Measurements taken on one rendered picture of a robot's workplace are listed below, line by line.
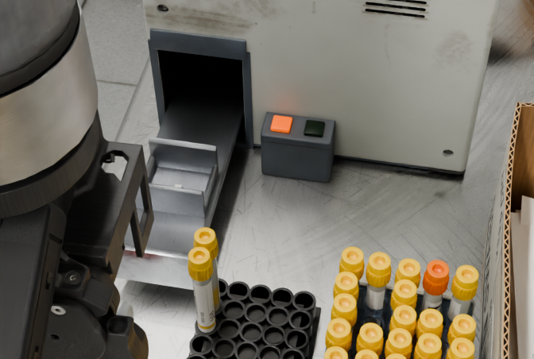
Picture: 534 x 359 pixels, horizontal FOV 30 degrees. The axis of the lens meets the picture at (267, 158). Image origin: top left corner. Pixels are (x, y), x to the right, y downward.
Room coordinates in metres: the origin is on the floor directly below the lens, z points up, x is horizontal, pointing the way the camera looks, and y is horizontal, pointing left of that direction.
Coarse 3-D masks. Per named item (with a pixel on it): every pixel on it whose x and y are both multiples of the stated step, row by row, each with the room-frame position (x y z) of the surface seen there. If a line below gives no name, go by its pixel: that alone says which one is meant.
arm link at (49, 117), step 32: (64, 64) 0.23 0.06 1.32; (0, 96) 0.26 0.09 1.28; (32, 96) 0.22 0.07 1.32; (64, 96) 0.23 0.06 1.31; (96, 96) 0.25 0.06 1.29; (0, 128) 0.21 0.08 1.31; (32, 128) 0.22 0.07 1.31; (64, 128) 0.23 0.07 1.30; (0, 160) 0.21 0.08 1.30; (32, 160) 0.22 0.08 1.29
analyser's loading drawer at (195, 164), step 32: (192, 96) 0.63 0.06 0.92; (224, 96) 0.63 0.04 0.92; (160, 128) 0.59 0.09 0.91; (192, 128) 0.59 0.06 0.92; (224, 128) 0.59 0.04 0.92; (160, 160) 0.55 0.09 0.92; (192, 160) 0.54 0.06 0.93; (224, 160) 0.55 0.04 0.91; (160, 192) 0.50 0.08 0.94; (192, 192) 0.49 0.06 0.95; (160, 224) 0.49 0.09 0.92; (192, 224) 0.48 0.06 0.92; (128, 256) 0.45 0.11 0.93; (160, 256) 0.44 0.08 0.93; (192, 288) 0.44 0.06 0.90
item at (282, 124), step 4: (276, 116) 0.59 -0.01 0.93; (280, 116) 0.59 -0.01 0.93; (276, 120) 0.58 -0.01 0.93; (280, 120) 0.58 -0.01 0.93; (284, 120) 0.58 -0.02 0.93; (288, 120) 0.58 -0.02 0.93; (272, 124) 0.58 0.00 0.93; (276, 124) 0.58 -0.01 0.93; (280, 124) 0.58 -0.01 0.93; (284, 124) 0.58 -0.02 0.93; (288, 124) 0.58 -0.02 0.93; (272, 128) 0.57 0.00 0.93; (276, 128) 0.57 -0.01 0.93; (280, 128) 0.57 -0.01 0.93; (284, 128) 0.57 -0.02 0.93; (288, 128) 0.57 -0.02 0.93; (284, 132) 0.57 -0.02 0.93; (288, 132) 0.57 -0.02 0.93
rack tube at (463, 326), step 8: (456, 320) 0.34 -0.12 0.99; (464, 320) 0.34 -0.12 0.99; (472, 320) 0.34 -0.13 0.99; (456, 328) 0.34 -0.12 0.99; (464, 328) 0.34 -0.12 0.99; (472, 328) 0.34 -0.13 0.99; (448, 336) 0.34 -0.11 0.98; (456, 336) 0.33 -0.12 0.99; (464, 336) 0.33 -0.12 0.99; (472, 336) 0.33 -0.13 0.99; (448, 344) 0.34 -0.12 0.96
